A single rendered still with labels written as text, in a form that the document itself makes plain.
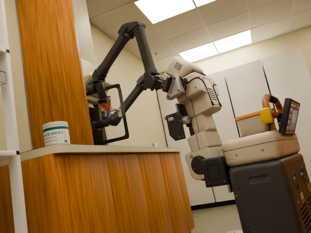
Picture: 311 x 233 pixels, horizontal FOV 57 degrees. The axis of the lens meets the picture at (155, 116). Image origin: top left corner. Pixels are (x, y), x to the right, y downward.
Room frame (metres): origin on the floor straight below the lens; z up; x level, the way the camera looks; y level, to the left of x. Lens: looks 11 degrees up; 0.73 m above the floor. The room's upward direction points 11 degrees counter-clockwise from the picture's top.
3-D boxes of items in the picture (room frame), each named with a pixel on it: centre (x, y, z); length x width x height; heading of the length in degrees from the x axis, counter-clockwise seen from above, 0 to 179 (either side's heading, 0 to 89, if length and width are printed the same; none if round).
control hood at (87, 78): (2.14, 0.41, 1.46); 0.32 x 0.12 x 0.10; 161
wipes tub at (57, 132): (1.52, 0.54, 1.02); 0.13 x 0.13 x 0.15
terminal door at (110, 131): (1.98, 0.35, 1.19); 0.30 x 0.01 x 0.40; 76
